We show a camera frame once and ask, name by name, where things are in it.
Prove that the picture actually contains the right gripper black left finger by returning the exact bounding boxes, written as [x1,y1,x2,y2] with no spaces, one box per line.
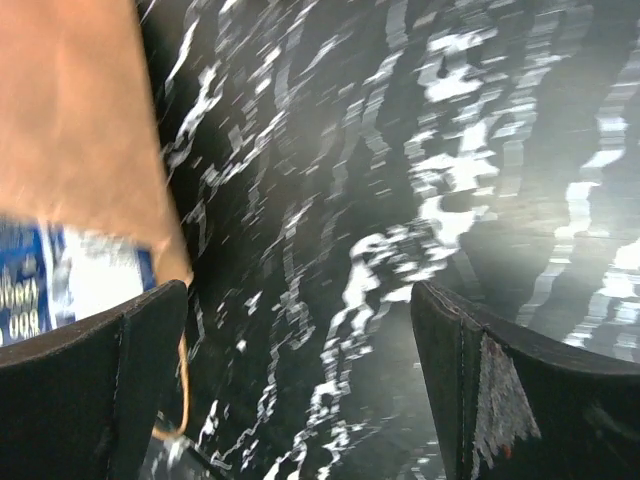
[1,280,188,479]

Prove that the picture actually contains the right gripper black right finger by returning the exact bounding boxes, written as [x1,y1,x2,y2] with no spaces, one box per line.
[411,281,639,479]

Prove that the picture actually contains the blue Kettle chips bag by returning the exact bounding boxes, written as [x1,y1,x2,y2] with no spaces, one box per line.
[0,217,156,346]

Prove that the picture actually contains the brown paper bag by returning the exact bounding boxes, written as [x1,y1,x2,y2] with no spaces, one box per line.
[0,0,196,441]

